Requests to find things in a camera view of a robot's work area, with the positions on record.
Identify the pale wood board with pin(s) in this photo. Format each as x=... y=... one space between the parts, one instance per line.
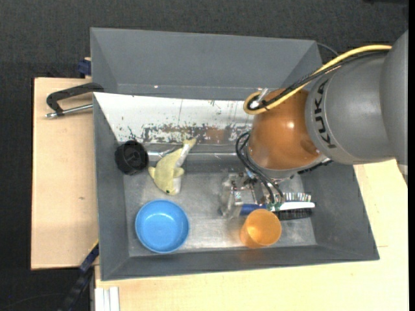
x=61 y=180

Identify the black round knob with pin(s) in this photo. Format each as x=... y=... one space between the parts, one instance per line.
x=131 y=157

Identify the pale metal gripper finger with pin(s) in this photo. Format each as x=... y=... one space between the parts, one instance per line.
x=234 y=185
x=234 y=206

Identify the grey metal bin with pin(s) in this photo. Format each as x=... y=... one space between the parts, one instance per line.
x=207 y=63

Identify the orange plastic cup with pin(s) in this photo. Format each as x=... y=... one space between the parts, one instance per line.
x=261 y=228

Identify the blue bowl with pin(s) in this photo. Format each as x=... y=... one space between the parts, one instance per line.
x=161 y=227

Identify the yellow toy dolphin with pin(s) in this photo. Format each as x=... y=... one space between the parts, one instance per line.
x=167 y=170

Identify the silver fluted metal piece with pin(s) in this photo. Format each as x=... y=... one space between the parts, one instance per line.
x=296 y=197

